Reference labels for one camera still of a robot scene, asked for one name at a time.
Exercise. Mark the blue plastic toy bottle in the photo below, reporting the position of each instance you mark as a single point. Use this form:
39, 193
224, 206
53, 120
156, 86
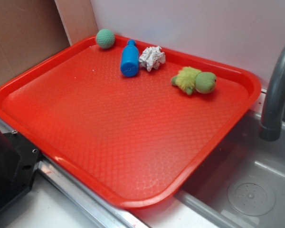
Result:
130, 59

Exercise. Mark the white paper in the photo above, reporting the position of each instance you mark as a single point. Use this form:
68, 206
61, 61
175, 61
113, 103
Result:
152, 57

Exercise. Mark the red plastic tray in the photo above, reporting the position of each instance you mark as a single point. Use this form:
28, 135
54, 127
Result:
132, 140

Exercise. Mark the green plush turtle toy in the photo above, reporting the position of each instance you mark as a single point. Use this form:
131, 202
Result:
191, 80

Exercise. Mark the green crocheted ball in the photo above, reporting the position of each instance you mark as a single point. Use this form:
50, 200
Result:
105, 38

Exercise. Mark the grey toy sink basin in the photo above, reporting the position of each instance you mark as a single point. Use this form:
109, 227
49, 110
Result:
241, 184

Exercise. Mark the grey toy faucet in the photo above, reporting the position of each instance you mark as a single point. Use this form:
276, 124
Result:
273, 112

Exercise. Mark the brown cardboard panel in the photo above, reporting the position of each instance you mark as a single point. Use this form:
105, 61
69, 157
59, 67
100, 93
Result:
33, 30

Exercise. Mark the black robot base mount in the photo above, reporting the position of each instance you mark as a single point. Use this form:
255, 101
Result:
18, 164

